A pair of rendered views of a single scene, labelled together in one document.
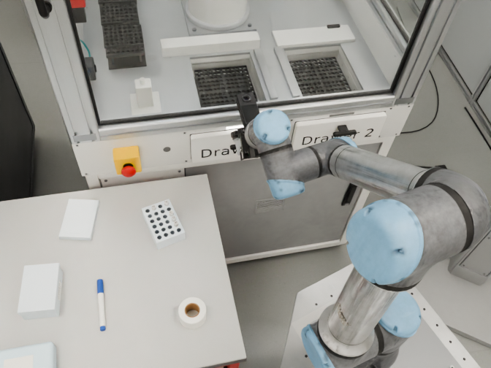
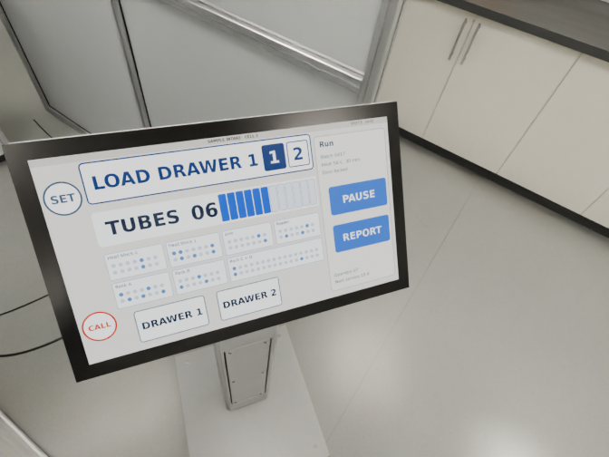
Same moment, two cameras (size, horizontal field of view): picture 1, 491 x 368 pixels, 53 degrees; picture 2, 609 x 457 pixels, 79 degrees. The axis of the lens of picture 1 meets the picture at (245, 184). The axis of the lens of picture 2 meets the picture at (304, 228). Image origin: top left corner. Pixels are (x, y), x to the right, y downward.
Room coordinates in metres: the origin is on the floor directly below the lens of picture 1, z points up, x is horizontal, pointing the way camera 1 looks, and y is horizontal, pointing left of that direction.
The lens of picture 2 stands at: (0.76, -0.82, 1.50)
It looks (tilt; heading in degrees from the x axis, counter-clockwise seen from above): 51 degrees down; 312
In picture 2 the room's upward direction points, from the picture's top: 11 degrees clockwise
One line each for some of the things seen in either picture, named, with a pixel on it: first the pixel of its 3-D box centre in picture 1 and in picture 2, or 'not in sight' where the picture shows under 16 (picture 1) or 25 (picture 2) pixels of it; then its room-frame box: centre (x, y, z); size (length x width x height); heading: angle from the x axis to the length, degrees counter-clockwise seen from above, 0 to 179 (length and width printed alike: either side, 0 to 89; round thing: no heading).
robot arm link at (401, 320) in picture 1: (386, 318); not in sight; (0.44, -0.35, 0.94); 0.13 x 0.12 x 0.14; 120
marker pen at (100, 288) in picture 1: (101, 304); not in sight; (0.47, 0.33, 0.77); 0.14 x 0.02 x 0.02; 18
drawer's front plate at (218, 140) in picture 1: (239, 143); not in sight; (0.97, 0.03, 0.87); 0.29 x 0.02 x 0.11; 107
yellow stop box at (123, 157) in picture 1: (127, 161); not in sight; (0.86, 0.34, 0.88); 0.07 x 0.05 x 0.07; 107
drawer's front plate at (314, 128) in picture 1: (338, 131); not in sight; (1.06, -0.27, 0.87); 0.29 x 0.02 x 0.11; 107
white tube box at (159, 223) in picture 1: (163, 223); not in sight; (0.72, 0.22, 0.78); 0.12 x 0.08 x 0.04; 31
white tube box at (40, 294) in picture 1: (42, 290); not in sight; (0.48, 0.49, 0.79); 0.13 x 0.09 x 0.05; 12
